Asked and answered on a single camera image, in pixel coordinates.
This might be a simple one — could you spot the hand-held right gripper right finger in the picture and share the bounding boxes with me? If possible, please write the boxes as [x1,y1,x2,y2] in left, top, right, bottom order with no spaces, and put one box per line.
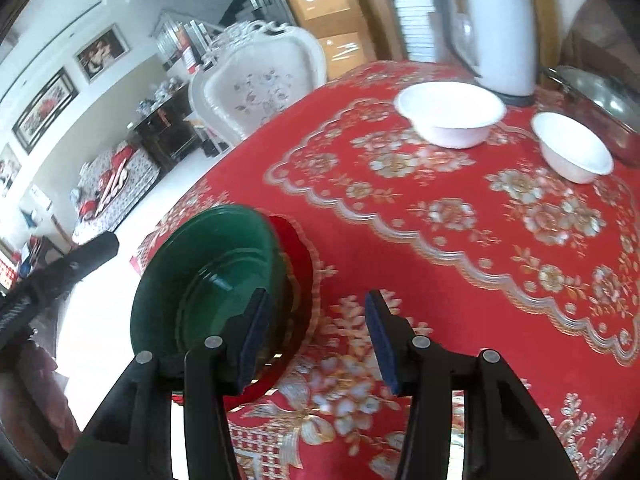
[364,289,583,480]

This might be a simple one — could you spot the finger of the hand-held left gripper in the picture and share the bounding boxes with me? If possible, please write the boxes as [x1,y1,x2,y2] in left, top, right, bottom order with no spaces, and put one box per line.
[15,232,121,307]

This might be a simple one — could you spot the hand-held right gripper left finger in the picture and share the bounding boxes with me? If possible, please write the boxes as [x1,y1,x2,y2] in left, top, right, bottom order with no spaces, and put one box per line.
[55,287,273,480]

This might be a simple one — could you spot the red glass plate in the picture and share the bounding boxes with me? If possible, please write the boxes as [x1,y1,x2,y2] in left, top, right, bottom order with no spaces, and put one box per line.
[220,214,322,409]

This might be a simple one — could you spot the green bowl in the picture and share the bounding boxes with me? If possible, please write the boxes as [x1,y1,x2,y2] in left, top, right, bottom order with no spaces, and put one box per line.
[129,205,291,396]

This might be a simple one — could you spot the sofa with printed cover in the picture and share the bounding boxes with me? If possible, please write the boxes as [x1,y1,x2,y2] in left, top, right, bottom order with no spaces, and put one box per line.
[70,140,161,246]

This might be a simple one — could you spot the dark wooden cabinet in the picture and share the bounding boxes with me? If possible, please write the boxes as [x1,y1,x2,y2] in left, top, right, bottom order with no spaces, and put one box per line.
[131,85,211,171]

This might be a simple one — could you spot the stair railing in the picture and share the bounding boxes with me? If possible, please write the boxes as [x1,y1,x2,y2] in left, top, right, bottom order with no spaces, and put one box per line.
[155,0,301,71]

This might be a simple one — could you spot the white ornate chair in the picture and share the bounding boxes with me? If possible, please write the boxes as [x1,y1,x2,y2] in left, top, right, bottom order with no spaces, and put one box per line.
[187,21,328,153]

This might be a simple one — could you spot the white bowl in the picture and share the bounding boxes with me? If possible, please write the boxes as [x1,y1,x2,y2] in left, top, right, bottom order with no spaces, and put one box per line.
[394,82,507,150]
[531,111,615,185]

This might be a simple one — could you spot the stainless steel pot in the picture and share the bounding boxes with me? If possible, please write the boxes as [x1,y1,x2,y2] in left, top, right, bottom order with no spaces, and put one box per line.
[542,65,640,168]

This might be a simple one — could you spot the white electric kettle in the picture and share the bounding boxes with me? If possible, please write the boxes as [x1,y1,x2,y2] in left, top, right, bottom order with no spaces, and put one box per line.
[442,0,543,107]

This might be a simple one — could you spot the glass pot lid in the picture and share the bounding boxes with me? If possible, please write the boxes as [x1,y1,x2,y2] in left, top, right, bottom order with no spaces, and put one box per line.
[550,65,640,126]

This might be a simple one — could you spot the white window blind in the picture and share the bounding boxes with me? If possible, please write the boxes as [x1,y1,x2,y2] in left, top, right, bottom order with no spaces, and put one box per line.
[380,0,451,63]

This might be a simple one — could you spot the round wooden tabletop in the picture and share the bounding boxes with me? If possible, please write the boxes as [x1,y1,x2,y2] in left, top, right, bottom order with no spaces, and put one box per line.
[565,0,640,71]

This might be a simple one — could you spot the framed wall picture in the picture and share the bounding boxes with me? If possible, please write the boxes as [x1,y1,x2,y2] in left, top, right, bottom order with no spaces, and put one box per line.
[74,22,131,85]
[12,67,81,155]
[0,142,23,198]

